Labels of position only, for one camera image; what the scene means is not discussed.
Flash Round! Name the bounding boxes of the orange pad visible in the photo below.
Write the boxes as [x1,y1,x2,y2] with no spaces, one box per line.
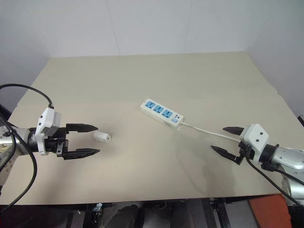
[247,194,289,228]

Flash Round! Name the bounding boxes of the white plug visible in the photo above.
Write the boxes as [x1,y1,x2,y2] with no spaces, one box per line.
[93,131,112,143]

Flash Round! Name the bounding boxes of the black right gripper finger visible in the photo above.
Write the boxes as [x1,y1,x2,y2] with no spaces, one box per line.
[222,126,244,137]
[210,145,238,164]

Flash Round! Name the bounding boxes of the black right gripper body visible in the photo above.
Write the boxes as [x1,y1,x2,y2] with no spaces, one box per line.
[236,141,255,165]

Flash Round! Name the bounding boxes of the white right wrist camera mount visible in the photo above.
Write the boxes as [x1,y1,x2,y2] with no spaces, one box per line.
[239,123,270,165]

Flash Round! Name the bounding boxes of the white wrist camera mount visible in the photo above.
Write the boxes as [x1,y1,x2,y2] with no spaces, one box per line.
[35,107,62,156]
[239,123,270,165]

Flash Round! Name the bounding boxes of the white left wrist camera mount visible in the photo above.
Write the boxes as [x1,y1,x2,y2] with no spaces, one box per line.
[35,107,62,156]

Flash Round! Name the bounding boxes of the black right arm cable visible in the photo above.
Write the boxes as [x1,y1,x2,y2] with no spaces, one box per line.
[246,156,301,206]

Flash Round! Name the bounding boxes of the white power strip blue sockets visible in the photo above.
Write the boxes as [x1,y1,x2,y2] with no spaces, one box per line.
[140,98,184,132]

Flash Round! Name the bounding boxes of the white power strip cord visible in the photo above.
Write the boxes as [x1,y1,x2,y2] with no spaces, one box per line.
[181,122,242,143]

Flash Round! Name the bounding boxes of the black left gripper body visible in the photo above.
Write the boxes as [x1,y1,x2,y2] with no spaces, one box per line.
[44,127,70,161]

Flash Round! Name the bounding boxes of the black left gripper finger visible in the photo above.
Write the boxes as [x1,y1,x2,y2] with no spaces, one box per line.
[64,148,102,161]
[66,123,99,133]

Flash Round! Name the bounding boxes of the black metal table leg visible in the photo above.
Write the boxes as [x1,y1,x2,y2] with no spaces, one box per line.
[209,197,230,228]
[85,203,104,228]

